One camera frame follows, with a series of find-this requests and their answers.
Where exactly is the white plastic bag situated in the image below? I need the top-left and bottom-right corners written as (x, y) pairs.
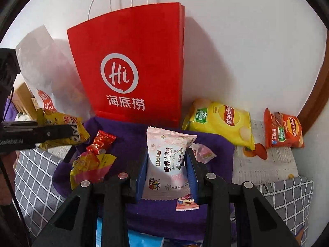
top-left (15, 25), bottom-right (95, 119)

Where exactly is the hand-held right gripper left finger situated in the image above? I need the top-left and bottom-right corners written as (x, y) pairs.
top-left (32, 148), bottom-right (149, 247)

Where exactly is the red paper bag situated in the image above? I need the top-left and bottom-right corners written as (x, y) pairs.
top-left (67, 0), bottom-right (185, 129)

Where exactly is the brown wooden door frame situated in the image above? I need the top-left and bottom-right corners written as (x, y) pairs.
top-left (297, 31), bottom-right (329, 129)

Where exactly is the orange chips bag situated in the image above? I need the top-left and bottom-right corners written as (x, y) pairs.
top-left (263, 107), bottom-right (304, 150)

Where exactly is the red snack packet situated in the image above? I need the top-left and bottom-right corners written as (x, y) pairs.
top-left (86, 130), bottom-right (117, 155)

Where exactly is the grey checked blanket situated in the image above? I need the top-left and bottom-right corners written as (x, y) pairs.
top-left (13, 145), bottom-right (314, 247)

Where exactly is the white fruit print sheet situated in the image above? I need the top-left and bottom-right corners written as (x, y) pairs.
top-left (233, 120), bottom-right (300, 186)

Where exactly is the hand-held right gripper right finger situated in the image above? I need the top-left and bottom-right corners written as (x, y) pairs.
top-left (185, 148), bottom-right (301, 247)

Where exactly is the yellow pink snack packet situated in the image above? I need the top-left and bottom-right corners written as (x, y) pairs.
top-left (70, 152), bottom-right (117, 191)

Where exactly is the wooden headboard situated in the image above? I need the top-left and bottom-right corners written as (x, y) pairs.
top-left (14, 82), bottom-right (39, 120)

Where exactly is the yellow chips bag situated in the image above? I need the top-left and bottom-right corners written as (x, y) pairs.
top-left (182, 99), bottom-right (255, 151)

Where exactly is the purple cloth tray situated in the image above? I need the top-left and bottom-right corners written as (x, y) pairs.
top-left (53, 116), bottom-right (235, 240)

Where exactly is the blue tissue pack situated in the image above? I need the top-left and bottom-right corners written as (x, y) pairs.
top-left (96, 216), bottom-right (165, 247)

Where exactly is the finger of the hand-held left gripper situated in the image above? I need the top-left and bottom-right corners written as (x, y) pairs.
top-left (1, 120), bottom-right (42, 129)
top-left (32, 124), bottom-right (74, 144)

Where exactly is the white pink snack packet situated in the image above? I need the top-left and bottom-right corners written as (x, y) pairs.
top-left (141, 127), bottom-right (198, 201)

